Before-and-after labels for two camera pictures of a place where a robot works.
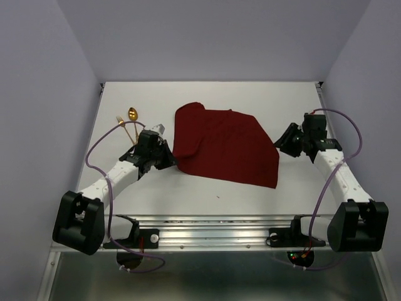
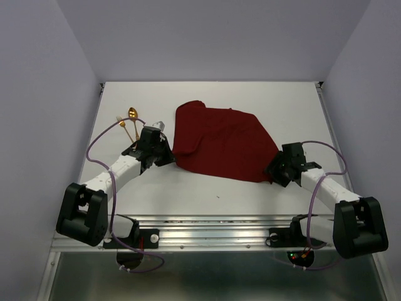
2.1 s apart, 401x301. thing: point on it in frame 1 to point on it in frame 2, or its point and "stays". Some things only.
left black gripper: [169, 160] stays
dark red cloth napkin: [224, 144] stays
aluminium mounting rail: [217, 233] stays
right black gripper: [283, 143] to [272, 168]
